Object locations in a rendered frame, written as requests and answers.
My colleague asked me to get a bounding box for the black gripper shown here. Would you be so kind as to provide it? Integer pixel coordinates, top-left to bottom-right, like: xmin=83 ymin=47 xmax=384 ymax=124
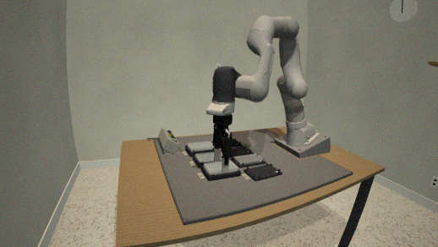
xmin=213 ymin=114 xmax=233 ymax=173

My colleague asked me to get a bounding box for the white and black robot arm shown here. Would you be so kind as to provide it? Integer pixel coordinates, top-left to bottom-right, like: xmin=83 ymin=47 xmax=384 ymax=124
xmin=206 ymin=15 xmax=320 ymax=146

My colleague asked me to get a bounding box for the grey button panel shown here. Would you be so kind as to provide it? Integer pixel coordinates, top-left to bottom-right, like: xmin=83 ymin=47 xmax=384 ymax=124
xmin=147 ymin=128 xmax=180 ymax=156

